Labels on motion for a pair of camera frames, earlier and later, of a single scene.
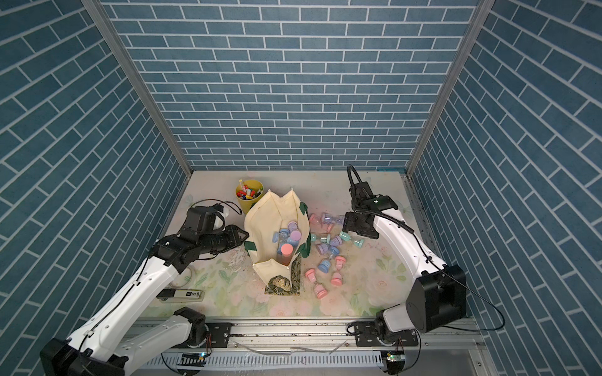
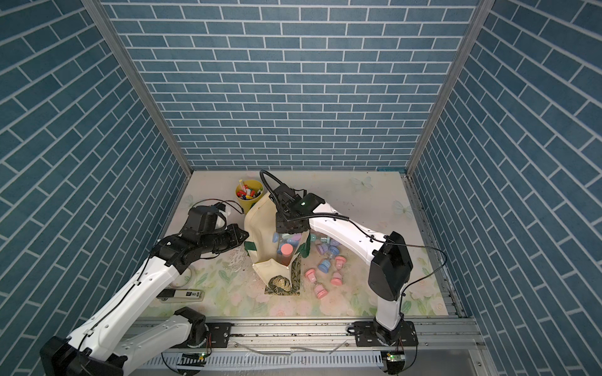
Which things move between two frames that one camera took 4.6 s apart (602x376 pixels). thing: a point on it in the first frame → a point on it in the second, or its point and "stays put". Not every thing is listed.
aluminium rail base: x=322 y=347 stays put
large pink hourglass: x=287 y=250 stays put
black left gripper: x=235 y=237 stays put
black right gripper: x=349 y=224 → x=280 y=225
